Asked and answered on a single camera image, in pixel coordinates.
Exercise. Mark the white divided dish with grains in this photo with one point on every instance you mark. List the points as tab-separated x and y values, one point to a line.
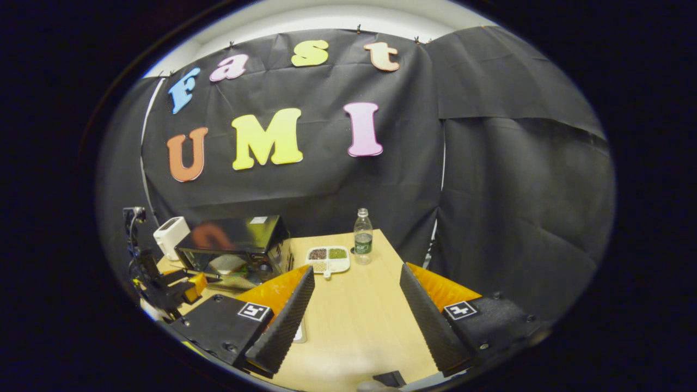
328	257

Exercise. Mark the black electric oven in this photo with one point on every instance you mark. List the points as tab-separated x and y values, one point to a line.
239	231

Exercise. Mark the black backdrop cloth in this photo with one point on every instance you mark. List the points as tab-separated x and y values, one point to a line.
326	185

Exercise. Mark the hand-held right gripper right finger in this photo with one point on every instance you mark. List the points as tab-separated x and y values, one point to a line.
427	321

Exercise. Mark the white toaster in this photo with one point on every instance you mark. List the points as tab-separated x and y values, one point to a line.
170	234

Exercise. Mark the clear plastic water bottle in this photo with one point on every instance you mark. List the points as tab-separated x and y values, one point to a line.
363	242

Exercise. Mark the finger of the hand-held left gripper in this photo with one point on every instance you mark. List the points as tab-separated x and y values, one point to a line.
195	287

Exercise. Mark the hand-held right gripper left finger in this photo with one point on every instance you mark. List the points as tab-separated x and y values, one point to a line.
286	326

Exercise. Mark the black table edge clamp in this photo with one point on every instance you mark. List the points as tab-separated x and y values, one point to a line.
389	379

